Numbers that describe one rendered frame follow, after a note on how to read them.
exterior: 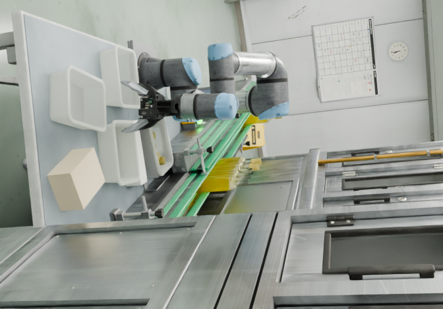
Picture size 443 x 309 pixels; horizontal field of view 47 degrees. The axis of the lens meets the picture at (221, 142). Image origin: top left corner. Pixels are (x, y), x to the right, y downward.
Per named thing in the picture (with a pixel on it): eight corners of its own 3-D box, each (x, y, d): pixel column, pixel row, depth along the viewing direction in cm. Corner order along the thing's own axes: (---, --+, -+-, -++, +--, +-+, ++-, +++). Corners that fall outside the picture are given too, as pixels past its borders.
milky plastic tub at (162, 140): (141, 179, 203) (161, 178, 201) (129, 126, 198) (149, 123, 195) (155, 165, 220) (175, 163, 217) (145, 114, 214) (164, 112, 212)
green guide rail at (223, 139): (190, 170, 223) (207, 169, 221) (190, 168, 223) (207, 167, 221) (254, 91, 386) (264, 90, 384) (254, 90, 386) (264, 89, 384)
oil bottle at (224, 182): (188, 194, 219) (236, 190, 214) (186, 182, 218) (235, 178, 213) (192, 189, 225) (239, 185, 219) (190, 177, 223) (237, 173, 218)
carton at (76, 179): (46, 175, 143) (70, 172, 141) (72, 149, 157) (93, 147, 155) (60, 211, 148) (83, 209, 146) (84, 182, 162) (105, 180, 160)
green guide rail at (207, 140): (187, 155, 221) (205, 153, 219) (187, 153, 221) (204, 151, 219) (252, 82, 384) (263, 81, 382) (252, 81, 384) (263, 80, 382)
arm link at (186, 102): (200, 93, 149) (200, 121, 149) (185, 93, 150) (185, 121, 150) (192, 93, 141) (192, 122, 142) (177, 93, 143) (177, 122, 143)
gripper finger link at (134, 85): (119, 72, 147) (143, 91, 146) (128, 74, 153) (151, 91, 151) (113, 81, 148) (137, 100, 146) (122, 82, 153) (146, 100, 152)
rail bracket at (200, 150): (188, 176, 219) (215, 174, 216) (180, 140, 215) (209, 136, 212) (190, 174, 222) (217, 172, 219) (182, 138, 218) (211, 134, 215)
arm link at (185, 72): (172, 58, 218) (202, 56, 215) (174, 90, 220) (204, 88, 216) (161, 57, 207) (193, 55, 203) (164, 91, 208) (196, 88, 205)
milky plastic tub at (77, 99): (41, 66, 148) (68, 62, 146) (82, 84, 170) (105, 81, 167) (41, 124, 146) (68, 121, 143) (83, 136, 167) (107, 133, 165)
